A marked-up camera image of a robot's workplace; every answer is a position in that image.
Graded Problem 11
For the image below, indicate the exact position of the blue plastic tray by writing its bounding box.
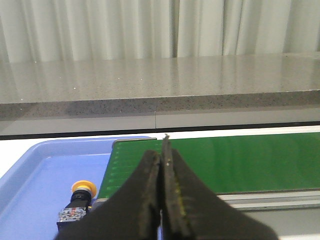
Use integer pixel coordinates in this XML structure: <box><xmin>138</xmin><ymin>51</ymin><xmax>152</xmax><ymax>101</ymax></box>
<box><xmin>0</xmin><ymin>136</ymin><xmax>158</xmax><ymax>240</ymax></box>

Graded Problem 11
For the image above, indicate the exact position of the white pleated curtain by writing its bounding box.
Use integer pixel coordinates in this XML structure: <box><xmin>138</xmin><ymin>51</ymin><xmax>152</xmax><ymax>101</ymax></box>
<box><xmin>0</xmin><ymin>0</ymin><xmax>320</xmax><ymax>63</ymax></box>

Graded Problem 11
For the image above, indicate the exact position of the yellow push button switch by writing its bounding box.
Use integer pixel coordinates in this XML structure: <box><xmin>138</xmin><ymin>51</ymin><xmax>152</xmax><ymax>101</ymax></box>
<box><xmin>56</xmin><ymin>180</ymin><xmax>97</xmax><ymax>232</ymax></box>

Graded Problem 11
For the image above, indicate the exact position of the green conveyor belt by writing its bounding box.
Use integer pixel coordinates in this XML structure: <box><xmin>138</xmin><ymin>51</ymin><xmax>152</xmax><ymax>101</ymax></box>
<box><xmin>96</xmin><ymin>132</ymin><xmax>320</xmax><ymax>200</ymax></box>

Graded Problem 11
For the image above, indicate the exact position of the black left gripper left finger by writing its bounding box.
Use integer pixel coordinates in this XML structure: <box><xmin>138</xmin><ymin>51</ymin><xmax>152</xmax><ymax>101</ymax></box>
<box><xmin>55</xmin><ymin>150</ymin><xmax>161</xmax><ymax>240</ymax></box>

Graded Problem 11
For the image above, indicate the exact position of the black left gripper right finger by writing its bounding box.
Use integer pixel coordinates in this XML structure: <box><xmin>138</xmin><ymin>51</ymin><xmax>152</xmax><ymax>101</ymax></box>
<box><xmin>160</xmin><ymin>135</ymin><xmax>278</xmax><ymax>240</ymax></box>

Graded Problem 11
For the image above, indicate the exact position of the aluminium conveyor frame rail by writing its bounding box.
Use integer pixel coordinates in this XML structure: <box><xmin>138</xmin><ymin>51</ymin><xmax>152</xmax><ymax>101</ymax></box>
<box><xmin>89</xmin><ymin>183</ymin><xmax>320</xmax><ymax>220</ymax></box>

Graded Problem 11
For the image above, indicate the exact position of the grey stone counter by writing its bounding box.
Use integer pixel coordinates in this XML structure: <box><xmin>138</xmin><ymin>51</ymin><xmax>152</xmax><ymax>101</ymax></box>
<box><xmin>0</xmin><ymin>52</ymin><xmax>320</xmax><ymax>136</ymax></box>

